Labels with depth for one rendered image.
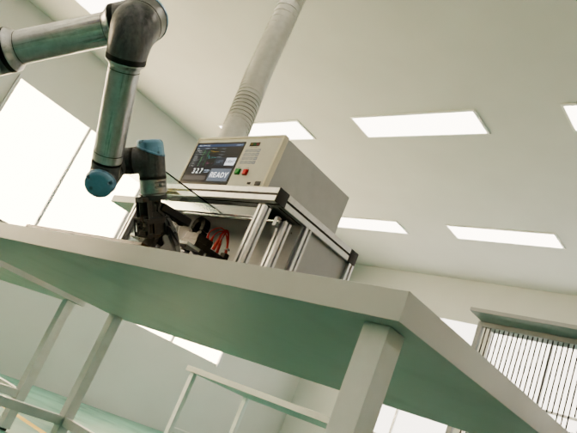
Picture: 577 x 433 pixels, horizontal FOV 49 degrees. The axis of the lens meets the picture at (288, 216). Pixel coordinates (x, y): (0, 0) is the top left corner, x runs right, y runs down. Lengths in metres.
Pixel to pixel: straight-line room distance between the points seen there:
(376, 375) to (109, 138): 0.93
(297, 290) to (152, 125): 6.50
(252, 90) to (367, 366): 2.89
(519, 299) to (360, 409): 7.63
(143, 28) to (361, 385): 0.97
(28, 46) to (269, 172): 0.75
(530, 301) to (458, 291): 0.98
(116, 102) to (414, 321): 0.93
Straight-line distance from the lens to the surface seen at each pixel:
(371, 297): 0.98
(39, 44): 1.74
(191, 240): 1.87
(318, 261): 1.98
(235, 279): 1.19
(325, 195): 2.13
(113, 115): 1.60
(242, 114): 3.62
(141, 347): 7.69
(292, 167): 2.00
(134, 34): 1.54
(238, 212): 1.86
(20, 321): 6.91
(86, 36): 1.70
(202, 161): 2.21
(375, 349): 0.99
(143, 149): 1.75
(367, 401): 0.98
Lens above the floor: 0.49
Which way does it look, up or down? 18 degrees up
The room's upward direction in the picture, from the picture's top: 23 degrees clockwise
